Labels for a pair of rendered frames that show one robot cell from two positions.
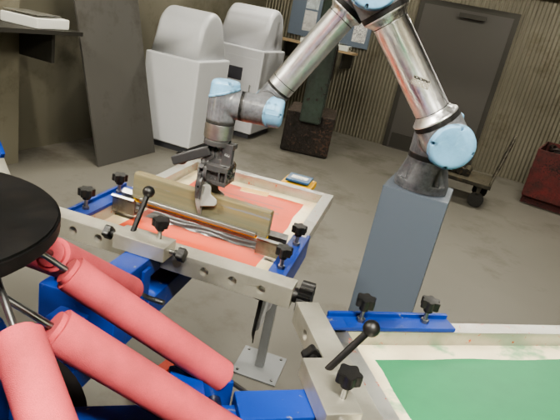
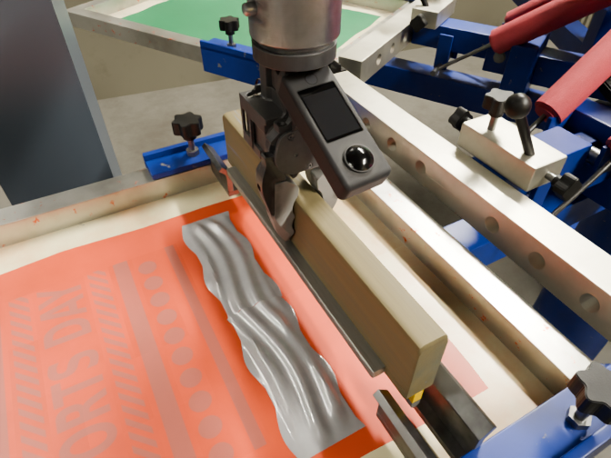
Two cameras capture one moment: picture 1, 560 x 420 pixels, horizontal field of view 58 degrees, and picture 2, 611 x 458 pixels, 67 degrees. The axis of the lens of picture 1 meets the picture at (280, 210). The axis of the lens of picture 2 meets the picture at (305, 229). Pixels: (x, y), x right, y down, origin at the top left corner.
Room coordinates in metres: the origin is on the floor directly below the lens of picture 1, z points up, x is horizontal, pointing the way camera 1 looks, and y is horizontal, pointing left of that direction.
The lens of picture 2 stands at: (1.54, 0.50, 1.39)
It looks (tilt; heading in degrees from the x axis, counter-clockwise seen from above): 43 degrees down; 230
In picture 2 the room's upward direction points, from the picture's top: straight up
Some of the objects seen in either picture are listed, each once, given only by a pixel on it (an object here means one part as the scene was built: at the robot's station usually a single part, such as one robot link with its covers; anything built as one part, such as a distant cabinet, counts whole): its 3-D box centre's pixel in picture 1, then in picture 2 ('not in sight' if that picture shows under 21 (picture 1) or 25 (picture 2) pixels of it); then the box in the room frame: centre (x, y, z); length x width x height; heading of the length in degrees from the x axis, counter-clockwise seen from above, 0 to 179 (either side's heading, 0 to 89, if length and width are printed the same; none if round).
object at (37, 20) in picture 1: (36, 18); not in sight; (3.91, 2.07, 1.20); 0.38 x 0.36 x 0.10; 161
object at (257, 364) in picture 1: (277, 279); not in sight; (2.03, -0.05, 0.48); 0.22 x 0.22 x 0.96; 78
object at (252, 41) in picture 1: (246, 70); not in sight; (6.91, 0.81, 0.81); 0.82 x 0.77 x 1.61; 161
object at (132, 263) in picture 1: (129, 270); (527, 164); (0.95, 0.29, 1.02); 0.17 x 0.06 x 0.05; 168
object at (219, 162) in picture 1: (217, 162); (291, 101); (1.30, 0.19, 1.19); 0.09 x 0.08 x 0.12; 78
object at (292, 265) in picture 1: (287, 264); (243, 154); (1.21, -0.05, 0.98); 0.30 x 0.05 x 0.07; 168
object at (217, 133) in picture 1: (219, 131); (291, 14); (1.30, 0.20, 1.27); 0.08 x 0.08 x 0.05
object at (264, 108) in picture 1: (262, 109); not in sight; (1.31, 0.10, 1.35); 0.11 x 0.11 x 0.08; 89
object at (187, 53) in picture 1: (187, 78); not in sight; (5.68, 1.29, 0.73); 0.81 x 0.68 x 1.46; 161
